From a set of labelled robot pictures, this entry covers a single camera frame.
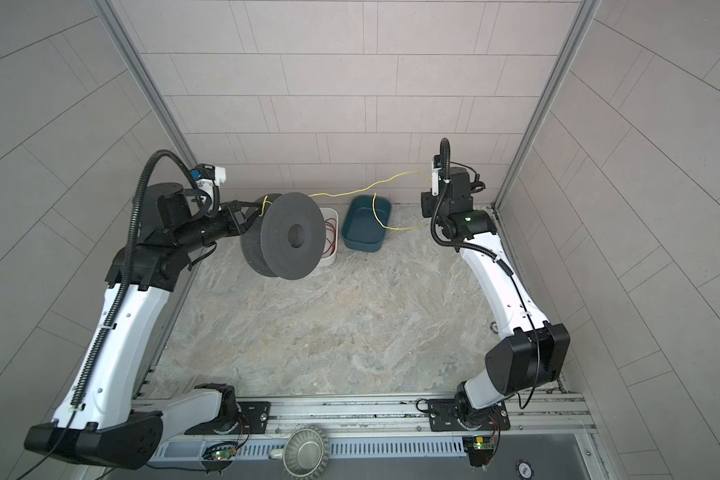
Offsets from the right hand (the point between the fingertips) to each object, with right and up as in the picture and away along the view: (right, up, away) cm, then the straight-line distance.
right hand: (432, 189), depth 79 cm
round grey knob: (-31, -61, -12) cm, 70 cm away
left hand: (-39, -5, -16) cm, 42 cm away
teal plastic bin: (-21, -11, +31) cm, 39 cm away
